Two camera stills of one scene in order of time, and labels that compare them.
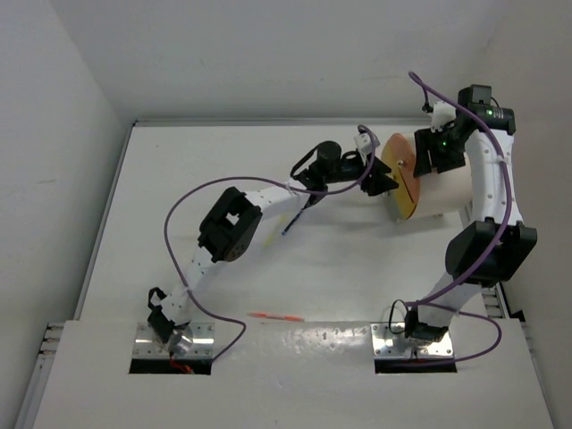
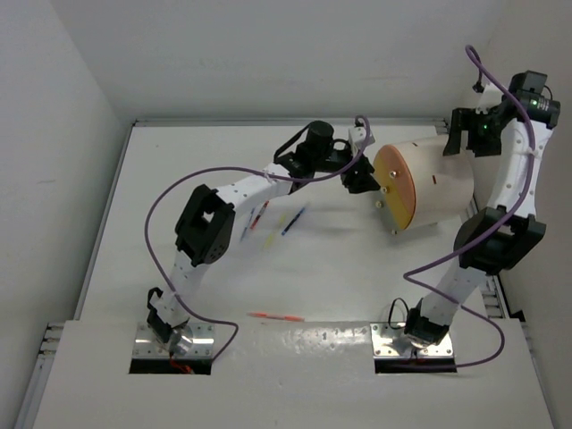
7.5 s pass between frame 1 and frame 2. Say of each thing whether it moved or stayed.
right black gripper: moved
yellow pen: stayed
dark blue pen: stayed
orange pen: stayed
